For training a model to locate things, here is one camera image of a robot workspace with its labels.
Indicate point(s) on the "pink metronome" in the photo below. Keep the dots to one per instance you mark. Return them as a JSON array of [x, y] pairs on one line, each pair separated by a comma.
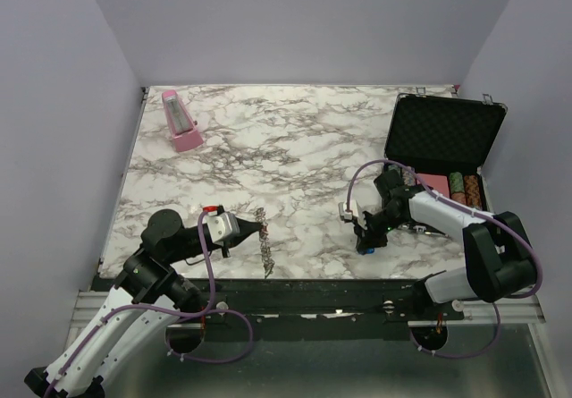
[[183, 128]]

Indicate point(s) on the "green poker chip stack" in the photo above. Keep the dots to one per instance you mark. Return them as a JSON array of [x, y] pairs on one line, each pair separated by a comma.
[[457, 189]]

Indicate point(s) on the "black mounting base plate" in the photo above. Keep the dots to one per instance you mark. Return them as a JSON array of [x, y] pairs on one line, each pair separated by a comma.
[[311, 310]]

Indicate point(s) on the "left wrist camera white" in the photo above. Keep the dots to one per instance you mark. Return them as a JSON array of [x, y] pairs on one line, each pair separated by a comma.
[[221, 227]]

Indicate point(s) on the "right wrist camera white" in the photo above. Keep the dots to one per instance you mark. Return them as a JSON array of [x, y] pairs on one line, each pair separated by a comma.
[[350, 212]]

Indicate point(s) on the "pink warning card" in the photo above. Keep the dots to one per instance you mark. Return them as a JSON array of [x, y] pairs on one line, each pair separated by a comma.
[[437, 182]]

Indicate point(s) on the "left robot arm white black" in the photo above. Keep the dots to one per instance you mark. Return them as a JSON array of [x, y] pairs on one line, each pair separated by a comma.
[[147, 296]]

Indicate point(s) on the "aluminium rail frame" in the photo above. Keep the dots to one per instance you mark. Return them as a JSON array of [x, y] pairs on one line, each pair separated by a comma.
[[428, 340]]

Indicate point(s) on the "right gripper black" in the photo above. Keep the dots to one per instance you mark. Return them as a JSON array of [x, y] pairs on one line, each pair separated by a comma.
[[365, 236]]

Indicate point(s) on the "grey poker chip stack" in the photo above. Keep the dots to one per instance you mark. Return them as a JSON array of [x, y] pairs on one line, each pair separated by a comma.
[[408, 177]]

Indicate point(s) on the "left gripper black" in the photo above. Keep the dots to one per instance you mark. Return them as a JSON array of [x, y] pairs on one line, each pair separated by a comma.
[[247, 229]]

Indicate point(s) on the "black foam-lined case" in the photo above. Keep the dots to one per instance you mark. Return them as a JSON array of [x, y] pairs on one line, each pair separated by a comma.
[[438, 135]]

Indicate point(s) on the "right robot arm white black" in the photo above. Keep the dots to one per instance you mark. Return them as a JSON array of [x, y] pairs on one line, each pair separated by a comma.
[[497, 253]]

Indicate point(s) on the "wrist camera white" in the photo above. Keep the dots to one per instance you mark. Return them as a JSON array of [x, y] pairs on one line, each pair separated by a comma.
[[350, 212], [221, 227]]

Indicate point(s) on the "metal disc with key rings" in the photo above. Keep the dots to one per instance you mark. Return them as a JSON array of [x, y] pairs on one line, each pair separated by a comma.
[[266, 254]]

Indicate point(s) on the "orange poker chip stack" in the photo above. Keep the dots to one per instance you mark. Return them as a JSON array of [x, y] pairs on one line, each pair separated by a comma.
[[472, 191]]

